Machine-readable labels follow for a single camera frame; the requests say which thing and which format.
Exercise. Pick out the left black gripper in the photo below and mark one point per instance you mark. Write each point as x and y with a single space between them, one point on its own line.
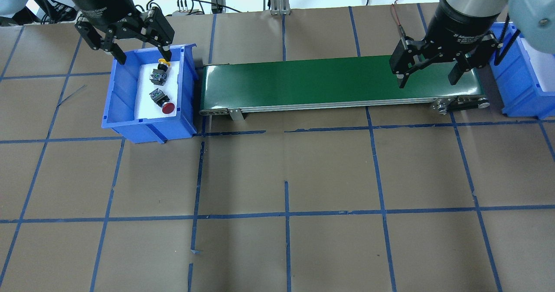
99 2

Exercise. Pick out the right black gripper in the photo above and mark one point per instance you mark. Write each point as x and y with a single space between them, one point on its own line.
458 27

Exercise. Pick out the yellow mushroom push button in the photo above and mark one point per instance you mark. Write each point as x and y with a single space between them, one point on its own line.
159 75

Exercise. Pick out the red mushroom push button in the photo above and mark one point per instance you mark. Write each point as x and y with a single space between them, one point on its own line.
162 100

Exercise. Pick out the left blue plastic bin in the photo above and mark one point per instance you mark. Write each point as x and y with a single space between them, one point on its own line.
129 110

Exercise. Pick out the blue plastic bin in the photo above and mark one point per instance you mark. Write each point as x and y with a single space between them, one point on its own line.
129 110
519 89

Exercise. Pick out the right blue plastic bin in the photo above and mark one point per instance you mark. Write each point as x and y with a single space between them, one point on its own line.
519 89

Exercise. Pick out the black power adapter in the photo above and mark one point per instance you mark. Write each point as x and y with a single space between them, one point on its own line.
217 6

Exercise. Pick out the white foam pad right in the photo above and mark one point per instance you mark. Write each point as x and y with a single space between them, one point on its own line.
543 65

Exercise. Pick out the green conveyor belt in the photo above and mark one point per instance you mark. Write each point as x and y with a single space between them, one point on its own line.
234 90

